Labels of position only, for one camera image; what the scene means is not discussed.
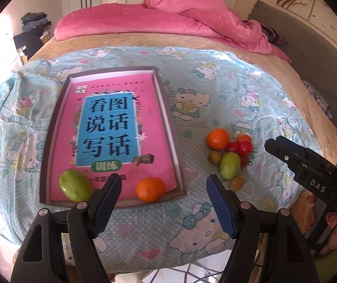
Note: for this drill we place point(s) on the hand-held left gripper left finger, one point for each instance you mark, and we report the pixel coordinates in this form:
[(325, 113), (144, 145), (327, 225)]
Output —
[(106, 209)]

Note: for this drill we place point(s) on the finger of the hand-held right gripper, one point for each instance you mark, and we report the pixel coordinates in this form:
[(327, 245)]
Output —
[(283, 156), (318, 163)]

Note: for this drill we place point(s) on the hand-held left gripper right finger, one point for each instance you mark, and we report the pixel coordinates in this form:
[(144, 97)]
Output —
[(221, 206)]

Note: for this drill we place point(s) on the small brownish-green fruit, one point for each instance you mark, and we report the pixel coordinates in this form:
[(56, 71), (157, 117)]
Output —
[(236, 183), (215, 157)]

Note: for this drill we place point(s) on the large green fruit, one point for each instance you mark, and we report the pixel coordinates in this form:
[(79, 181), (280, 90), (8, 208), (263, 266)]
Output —
[(74, 184)]

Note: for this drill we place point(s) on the small green fruit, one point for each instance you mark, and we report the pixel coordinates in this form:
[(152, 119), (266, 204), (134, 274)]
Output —
[(229, 165)]

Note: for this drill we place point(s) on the small orange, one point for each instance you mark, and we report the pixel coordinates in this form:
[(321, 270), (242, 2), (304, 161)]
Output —
[(244, 138)]

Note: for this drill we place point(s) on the large orange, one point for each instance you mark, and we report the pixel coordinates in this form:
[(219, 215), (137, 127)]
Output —
[(150, 189), (218, 139)]

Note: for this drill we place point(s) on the grey cardboard tray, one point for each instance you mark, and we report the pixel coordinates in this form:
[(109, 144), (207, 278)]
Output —
[(168, 118)]

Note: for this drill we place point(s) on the dark patterned cloth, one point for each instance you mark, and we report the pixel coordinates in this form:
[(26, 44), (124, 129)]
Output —
[(318, 97)]

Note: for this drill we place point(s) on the pink book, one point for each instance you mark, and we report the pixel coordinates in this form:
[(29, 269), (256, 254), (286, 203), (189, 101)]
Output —
[(68, 141)]

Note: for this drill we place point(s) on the cat-print blue bedsheet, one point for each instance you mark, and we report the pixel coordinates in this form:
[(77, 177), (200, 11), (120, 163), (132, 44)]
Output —
[(215, 94)]

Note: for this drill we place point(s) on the grey headboard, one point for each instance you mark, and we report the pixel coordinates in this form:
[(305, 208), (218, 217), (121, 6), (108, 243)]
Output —
[(318, 50)]

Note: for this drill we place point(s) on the dark striped pillow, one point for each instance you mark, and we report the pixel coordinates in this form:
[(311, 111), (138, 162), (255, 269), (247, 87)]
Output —
[(274, 34)]

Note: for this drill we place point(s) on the pink blanket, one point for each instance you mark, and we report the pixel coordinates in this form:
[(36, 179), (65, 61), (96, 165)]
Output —
[(156, 20)]

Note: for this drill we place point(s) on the pile of folded clothes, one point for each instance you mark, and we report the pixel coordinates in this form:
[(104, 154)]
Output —
[(35, 22)]

